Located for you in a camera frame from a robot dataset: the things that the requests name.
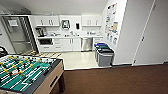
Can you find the blue lid trash bin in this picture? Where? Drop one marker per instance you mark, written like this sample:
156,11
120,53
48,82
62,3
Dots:
100,44

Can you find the white two-door base cabinet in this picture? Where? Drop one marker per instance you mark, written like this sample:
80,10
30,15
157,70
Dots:
71,44

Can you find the white paper sheet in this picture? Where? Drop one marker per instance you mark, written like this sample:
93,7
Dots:
13,23

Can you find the black coffee machine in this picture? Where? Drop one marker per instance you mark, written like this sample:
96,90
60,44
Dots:
40,32

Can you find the stainless steel refrigerator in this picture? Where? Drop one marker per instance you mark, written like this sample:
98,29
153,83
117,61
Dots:
20,35

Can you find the black chair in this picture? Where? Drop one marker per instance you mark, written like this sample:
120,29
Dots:
2,51

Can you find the white drawer unit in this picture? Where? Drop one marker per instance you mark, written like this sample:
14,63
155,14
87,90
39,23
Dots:
57,45
97,40

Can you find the colourful wall poster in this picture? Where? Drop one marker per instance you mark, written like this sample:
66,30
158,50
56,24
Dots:
112,18

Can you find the green foosball table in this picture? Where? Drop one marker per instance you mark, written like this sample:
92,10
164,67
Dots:
20,73

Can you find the grey trash bin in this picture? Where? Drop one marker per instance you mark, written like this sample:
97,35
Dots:
105,58

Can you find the white door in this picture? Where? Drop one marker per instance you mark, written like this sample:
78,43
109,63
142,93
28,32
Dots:
153,31

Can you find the stainless steel dishwasher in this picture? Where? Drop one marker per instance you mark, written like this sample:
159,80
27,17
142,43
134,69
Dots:
87,44

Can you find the green lid trash bin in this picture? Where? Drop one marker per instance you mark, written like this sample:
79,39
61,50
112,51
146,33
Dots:
104,48

